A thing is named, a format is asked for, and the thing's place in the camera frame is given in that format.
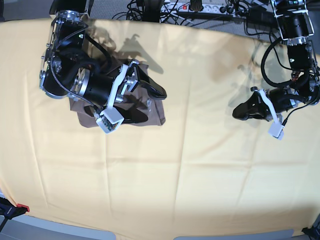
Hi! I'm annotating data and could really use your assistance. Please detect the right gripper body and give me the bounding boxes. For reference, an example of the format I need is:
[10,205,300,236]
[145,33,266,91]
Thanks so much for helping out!
[69,68,140,108]

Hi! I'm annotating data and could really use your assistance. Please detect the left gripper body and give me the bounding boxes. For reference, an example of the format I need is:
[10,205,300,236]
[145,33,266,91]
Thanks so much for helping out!
[265,87,300,118]

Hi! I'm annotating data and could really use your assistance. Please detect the brown T-shirt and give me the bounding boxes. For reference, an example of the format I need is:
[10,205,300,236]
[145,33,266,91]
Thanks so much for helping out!
[63,59,166,134]

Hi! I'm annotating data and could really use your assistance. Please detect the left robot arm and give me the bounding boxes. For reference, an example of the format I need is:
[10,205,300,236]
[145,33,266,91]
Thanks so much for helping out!
[232,0,320,122]

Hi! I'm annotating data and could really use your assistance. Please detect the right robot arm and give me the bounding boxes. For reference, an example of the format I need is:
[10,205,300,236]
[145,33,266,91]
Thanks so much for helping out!
[39,0,167,128]

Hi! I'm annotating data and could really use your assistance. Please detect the black stand centre background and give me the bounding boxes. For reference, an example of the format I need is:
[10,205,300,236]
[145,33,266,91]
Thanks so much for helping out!
[142,0,164,23]

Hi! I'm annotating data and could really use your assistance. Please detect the yellow tablecloth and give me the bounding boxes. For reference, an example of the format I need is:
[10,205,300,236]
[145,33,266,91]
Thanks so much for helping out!
[0,19,320,240]

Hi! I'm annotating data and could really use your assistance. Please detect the white power strip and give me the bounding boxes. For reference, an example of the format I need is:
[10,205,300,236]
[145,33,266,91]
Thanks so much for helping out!
[160,0,236,16]

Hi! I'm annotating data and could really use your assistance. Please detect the black power adapter box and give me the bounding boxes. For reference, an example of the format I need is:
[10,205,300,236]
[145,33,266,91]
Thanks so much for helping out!
[246,8,278,28]

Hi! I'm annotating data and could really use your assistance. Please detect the right table clamp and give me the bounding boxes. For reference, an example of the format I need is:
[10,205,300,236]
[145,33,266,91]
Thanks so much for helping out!
[302,225,320,240]

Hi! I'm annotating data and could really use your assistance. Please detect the table clamp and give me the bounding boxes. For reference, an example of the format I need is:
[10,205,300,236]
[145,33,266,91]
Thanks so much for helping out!
[302,225,320,240]
[0,197,30,220]

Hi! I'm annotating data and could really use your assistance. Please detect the left table clamp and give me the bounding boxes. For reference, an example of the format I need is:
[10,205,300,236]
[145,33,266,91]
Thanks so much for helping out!
[0,197,30,220]

